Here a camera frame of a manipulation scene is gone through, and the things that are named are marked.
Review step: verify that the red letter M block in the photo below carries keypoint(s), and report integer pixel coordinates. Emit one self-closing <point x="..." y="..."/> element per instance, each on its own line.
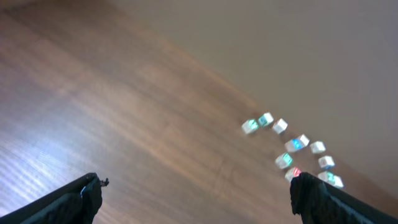
<point x="292" y="173"/>

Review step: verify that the blue letter H block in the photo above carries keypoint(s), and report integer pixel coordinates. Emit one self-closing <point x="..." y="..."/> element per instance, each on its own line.
<point x="294" y="145"/>

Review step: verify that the plain block with green side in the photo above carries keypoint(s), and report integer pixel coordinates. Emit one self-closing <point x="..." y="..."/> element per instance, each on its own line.
<point x="303" y="140"/>

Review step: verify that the plain wooden block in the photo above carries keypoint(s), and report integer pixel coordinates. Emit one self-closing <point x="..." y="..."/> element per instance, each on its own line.
<point x="280" y="126"/>

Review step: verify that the block with blue side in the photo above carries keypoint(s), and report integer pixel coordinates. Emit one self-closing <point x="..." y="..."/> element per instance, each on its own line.
<point x="326" y="162"/>

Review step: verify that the green letter J block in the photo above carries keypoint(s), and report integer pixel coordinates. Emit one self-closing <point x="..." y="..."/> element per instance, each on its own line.
<point x="327" y="177"/>

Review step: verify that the block with yellow side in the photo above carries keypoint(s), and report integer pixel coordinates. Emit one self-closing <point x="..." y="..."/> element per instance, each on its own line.
<point x="317" y="147"/>

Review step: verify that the green letter V block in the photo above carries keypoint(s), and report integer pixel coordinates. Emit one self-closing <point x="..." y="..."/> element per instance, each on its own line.
<point x="250" y="126"/>

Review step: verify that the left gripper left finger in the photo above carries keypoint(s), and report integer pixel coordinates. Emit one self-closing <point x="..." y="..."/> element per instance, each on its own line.
<point x="77" y="202"/>

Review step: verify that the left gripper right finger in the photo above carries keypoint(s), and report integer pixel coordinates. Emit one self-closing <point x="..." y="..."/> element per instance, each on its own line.
<point x="317" y="202"/>

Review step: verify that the block with green drawing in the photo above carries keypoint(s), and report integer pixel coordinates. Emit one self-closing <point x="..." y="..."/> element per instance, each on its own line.
<point x="337" y="182"/>

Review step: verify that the green letter Z block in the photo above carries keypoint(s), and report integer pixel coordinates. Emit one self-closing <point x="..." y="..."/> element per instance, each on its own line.
<point x="284" y="161"/>

